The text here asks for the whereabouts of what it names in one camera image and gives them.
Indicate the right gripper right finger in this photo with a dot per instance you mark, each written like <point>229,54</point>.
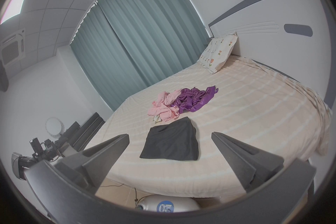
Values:
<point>236,160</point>

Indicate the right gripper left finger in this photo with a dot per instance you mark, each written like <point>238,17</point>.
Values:
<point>102,162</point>

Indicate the black T-shirt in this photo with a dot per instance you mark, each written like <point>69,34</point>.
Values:
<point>170,141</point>

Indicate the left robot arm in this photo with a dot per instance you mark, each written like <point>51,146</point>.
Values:
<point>39,152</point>

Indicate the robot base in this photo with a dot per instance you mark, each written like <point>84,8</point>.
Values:
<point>170,204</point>

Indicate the bed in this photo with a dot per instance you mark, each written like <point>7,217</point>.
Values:
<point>249,112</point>

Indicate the black chest of drawers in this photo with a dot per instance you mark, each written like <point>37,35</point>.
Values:
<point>89,128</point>

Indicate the white printed garment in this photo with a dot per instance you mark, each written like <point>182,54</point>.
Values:
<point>157,119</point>

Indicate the purple satin garment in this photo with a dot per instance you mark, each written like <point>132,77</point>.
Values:
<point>194,99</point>

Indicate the pink garment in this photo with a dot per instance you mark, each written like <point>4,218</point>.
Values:
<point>165,110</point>

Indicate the white printed pillow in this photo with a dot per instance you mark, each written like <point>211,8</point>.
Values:
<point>217,52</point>

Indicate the white ceiling air conditioner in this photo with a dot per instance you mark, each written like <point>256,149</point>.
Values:
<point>13,47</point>

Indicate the ceiling light panel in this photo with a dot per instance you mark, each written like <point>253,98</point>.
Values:
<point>15,3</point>

